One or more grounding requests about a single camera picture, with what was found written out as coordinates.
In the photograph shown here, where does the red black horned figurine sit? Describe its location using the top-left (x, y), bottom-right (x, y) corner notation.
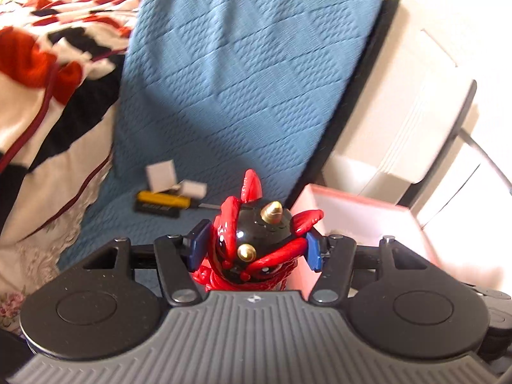
top-left (192, 169), bottom-right (324, 292)

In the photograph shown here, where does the beige plastic panel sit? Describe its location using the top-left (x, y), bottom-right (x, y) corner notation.
top-left (323, 0), bottom-right (478, 209)

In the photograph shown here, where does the grey metal bar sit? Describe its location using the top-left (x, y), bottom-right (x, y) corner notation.
top-left (460, 127), bottom-right (512, 193)

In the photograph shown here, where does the pink cardboard box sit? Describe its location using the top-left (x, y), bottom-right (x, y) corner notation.
top-left (289, 184), bottom-right (444, 302)

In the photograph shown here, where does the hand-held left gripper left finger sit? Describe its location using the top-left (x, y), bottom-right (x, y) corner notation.
top-left (82, 219), bottom-right (213, 305)

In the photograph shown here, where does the white charger cube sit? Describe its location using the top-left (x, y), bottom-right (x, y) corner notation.
top-left (146, 161), bottom-right (177, 191)
top-left (178, 180), bottom-right (208, 199)

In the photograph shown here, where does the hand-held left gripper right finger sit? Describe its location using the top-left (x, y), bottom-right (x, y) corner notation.
top-left (306, 228), bottom-right (432, 305)

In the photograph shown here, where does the floral lace bed cloth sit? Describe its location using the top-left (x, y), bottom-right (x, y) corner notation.
top-left (0, 154), bottom-right (116, 333)

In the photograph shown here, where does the blue textured seat cushion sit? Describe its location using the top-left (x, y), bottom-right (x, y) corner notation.
top-left (58, 0), bottom-right (383, 275)

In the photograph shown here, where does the red black printed blanket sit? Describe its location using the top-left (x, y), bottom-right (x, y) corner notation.
top-left (0, 0), bottom-right (149, 249)

